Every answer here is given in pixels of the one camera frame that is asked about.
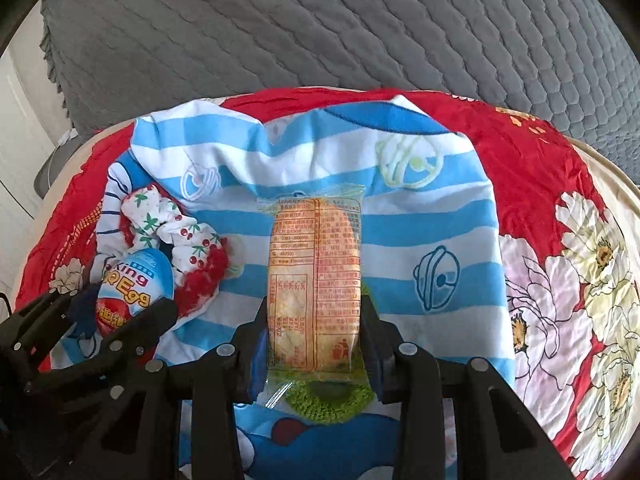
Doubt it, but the red fuzzy scrunchie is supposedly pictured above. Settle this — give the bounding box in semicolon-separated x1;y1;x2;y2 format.
117;230;246;318

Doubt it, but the yellow cake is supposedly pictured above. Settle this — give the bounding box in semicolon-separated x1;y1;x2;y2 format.
256;185;366;408

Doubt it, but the grey quilted bed cover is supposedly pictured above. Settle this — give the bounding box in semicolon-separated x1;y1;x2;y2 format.
40;0;640;186

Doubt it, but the red floral blanket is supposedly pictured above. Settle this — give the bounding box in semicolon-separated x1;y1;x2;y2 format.
12;87;640;480

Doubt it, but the blue red toy egg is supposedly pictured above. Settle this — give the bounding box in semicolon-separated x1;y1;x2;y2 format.
96;248;176;342

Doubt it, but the green fuzzy scrunchie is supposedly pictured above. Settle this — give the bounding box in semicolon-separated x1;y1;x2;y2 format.
285;282;377;418

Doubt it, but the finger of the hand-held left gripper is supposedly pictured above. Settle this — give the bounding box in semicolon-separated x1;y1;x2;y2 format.
0;284;101;361
27;301;179;401

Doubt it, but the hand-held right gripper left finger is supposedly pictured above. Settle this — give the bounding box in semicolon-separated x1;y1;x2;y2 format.
87;296;273;480

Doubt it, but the white cherry print scrunchie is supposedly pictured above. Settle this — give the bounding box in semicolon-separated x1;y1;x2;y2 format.
120;186;223;268

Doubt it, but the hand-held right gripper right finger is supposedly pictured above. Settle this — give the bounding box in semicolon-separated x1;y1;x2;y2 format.
360;292;573;480

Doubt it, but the blue striped cartoon cloth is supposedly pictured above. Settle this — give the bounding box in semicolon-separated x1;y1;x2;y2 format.
60;95;516;480

